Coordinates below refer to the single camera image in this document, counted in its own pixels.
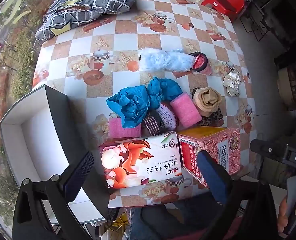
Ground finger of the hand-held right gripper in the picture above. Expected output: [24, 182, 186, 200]
[250, 138, 288, 164]

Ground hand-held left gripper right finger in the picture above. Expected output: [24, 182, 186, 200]
[197, 151, 279, 240]

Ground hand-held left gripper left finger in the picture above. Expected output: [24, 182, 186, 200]
[12, 151, 111, 240]

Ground large blue cloth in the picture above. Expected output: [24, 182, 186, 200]
[106, 85, 151, 128]

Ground person's right hand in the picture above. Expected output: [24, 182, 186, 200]
[277, 197, 296, 234]

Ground red patterned cardboard box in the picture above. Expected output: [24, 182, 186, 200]
[177, 126, 241, 189]

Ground person's jeans legs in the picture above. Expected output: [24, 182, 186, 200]
[128, 192, 241, 240]

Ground leopard print cloth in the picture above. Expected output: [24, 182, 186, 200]
[192, 87, 225, 128]

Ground white box with black lid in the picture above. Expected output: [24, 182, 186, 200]
[0, 84, 113, 225]

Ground floral tissue pack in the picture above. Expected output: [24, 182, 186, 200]
[99, 131, 182, 190]

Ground flat pink sponge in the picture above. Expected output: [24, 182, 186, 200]
[108, 117, 142, 139]

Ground round beige container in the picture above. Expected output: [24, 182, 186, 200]
[277, 66, 296, 110]

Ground rolled pink sponge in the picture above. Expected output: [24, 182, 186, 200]
[170, 92, 203, 130]

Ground white dotted satin scrunchie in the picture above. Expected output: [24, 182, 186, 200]
[222, 71, 242, 97]

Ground rolled beige towel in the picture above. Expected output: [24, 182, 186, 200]
[193, 87, 223, 117]

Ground pink and brown knitted hat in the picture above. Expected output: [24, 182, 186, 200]
[142, 102, 180, 137]

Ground small crumpled blue cloth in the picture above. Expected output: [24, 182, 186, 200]
[147, 77, 183, 110]

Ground black folding chair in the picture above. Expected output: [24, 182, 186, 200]
[240, 1, 272, 42]

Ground light blue fluffy slipper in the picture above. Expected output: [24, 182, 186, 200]
[139, 48, 213, 75]

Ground red plastic stool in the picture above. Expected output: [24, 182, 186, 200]
[201, 0, 246, 22]

